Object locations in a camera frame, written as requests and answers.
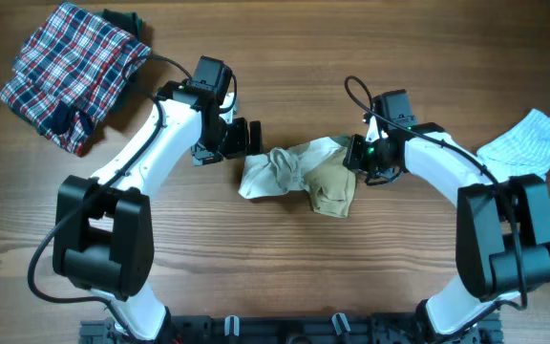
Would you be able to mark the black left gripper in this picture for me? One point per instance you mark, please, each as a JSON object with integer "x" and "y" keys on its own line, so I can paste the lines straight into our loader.
{"x": 239, "y": 146}

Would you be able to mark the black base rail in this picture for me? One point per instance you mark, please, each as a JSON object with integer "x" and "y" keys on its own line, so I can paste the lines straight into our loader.
{"x": 377, "y": 328}

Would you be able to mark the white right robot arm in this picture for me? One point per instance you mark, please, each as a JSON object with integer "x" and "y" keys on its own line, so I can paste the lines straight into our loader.
{"x": 502, "y": 241}

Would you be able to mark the dark green folded garment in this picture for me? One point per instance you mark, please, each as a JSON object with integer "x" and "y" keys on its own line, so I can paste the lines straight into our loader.
{"x": 131, "y": 23}

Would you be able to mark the plaid folded shirt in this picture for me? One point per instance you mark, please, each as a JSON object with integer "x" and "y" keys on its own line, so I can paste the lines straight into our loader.
{"x": 69, "y": 74}

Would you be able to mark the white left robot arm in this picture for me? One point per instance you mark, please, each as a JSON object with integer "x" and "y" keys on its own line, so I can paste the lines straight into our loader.
{"x": 104, "y": 240}

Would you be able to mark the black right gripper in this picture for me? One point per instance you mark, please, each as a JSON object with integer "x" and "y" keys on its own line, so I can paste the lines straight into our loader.
{"x": 353, "y": 160}

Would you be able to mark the white and tan t-shirt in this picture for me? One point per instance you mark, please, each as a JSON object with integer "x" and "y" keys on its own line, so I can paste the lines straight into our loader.
{"x": 315, "y": 167}

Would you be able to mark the light blue striped garment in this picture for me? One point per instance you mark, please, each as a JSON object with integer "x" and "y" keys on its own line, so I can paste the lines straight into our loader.
{"x": 522, "y": 150}

